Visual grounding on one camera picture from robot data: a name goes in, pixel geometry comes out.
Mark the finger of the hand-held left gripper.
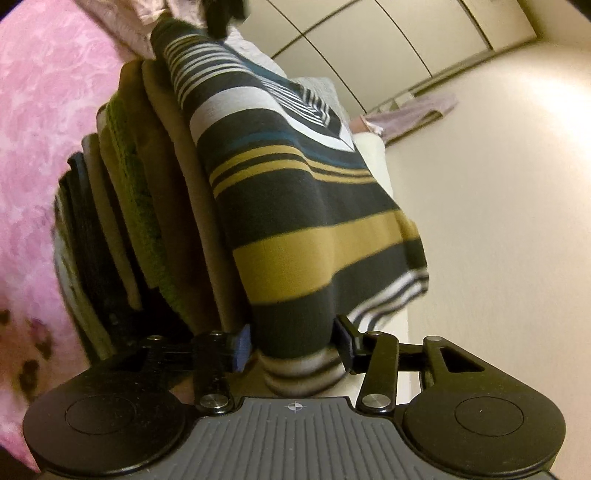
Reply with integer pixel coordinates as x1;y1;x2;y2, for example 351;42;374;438
202;0;249;41

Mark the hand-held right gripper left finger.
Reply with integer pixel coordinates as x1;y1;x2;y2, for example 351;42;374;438
124;323;253;415

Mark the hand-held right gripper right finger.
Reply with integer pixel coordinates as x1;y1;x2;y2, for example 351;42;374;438
333;314;488;415

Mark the dark striped shirt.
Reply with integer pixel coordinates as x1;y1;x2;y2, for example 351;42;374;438
150;21;431;398

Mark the brown folded garment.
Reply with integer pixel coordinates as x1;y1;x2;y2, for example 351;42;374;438
119;59;252;344

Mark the cream wardrobe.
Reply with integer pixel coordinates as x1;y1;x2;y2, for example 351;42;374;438
238;0;541;116

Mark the black garment with grey print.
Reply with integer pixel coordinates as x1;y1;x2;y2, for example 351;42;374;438
59;154;146;358

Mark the green knit garment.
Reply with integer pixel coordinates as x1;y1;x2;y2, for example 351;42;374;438
104;96;190;324

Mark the beige folded garment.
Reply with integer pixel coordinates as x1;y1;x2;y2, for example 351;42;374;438
81;133;144;310

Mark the pink floral blanket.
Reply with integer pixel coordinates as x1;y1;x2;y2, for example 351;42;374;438
0;0;160;472

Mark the pink towel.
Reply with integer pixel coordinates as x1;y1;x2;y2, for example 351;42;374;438
361;90;459;138

